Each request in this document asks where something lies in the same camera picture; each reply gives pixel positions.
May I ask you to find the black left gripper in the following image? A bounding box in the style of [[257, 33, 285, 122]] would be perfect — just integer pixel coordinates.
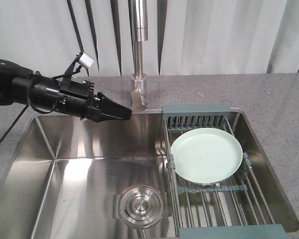
[[56, 80, 132, 122]]

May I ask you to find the light green round plate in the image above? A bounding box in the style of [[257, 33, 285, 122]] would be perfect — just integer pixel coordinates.
[[170, 128, 243, 185]]

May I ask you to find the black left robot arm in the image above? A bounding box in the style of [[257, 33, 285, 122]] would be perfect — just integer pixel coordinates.
[[0, 59, 132, 122]]

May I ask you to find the grey dish drying rack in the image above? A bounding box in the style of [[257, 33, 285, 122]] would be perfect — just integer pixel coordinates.
[[162, 104, 298, 239]]

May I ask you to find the stainless steel sink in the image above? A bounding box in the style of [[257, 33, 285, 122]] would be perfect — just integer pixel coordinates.
[[0, 107, 299, 239]]

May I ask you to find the steel sink drain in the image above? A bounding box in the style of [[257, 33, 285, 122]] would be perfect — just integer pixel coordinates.
[[113, 184, 169, 230]]

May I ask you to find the white pleated curtain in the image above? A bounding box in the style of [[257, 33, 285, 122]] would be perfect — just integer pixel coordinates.
[[0, 0, 299, 76]]

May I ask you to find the steel kitchen faucet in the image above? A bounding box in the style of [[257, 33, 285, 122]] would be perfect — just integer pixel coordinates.
[[129, 0, 148, 112]]

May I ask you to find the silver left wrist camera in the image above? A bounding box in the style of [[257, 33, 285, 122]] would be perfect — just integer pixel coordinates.
[[76, 52, 95, 69]]

